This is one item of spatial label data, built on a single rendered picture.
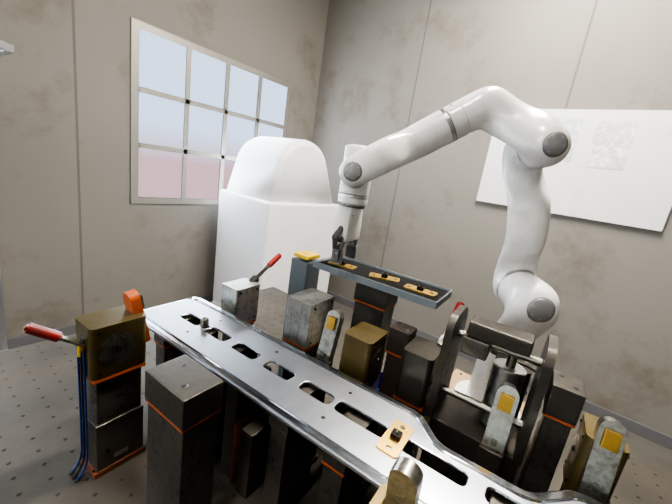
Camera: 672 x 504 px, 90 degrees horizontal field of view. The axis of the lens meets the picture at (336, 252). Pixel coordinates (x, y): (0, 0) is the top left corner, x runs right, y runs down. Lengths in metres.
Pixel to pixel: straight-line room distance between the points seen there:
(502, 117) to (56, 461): 1.30
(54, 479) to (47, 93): 2.22
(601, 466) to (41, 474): 1.09
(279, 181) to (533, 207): 1.96
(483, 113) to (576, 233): 2.09
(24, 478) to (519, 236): 1.26
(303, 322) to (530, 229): 0.62
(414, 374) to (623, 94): 2.57
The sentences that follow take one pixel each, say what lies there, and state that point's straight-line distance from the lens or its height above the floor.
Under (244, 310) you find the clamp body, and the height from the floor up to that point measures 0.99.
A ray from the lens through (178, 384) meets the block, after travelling 0.68.
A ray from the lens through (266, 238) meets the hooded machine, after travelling 2.57.
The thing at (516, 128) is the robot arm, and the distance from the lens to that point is 0.93.
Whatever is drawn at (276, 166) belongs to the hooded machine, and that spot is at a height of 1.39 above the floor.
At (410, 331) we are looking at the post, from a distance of 0.80.
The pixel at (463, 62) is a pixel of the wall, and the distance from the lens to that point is 3.31.
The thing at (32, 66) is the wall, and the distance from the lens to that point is 2.79.
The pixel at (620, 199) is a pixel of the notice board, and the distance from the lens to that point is 2.91.
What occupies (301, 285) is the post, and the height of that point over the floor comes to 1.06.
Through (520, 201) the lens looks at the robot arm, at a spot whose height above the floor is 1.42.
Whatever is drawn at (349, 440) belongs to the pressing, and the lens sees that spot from 0.64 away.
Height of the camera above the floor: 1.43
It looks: 14 degrees down
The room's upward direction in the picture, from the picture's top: 9 degrees clockwise
